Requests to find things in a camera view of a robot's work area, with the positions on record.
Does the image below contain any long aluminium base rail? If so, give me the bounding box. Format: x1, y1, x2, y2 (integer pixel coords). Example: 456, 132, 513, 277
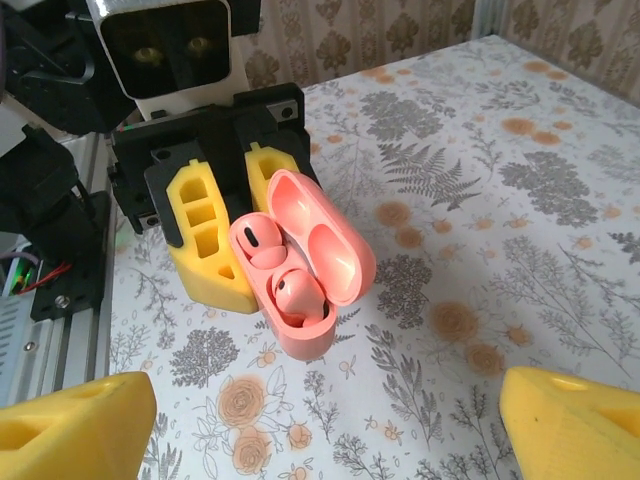
0, 134, 116, 406

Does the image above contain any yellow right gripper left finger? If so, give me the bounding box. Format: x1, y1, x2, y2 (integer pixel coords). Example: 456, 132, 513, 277
0, 370, 157, 480

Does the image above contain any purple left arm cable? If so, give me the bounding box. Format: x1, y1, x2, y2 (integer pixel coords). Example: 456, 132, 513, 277
0, 249, 41, 274

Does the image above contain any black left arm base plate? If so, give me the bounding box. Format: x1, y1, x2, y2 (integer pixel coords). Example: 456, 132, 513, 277
29, 192, 115, 322

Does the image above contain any small orange object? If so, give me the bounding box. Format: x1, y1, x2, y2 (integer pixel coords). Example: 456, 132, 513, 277
229, 168, 377, 360

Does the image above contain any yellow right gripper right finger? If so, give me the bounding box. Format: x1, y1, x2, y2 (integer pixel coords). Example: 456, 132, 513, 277
499, 366, 640, 480

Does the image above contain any pink wireless earbud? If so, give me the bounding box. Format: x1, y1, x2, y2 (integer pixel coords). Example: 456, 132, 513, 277
234, 212, 287, 271
271, 268, 334, 329

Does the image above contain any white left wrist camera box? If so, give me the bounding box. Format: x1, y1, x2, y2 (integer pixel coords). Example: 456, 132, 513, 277
84, 0, 249, 122

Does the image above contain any floral patterned table cover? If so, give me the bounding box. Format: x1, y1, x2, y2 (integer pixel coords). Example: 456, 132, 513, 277
107, 34, 640, 480

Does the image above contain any slotted grey cable duct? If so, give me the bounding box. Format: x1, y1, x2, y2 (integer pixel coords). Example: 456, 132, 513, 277
0, 294, 36, 351

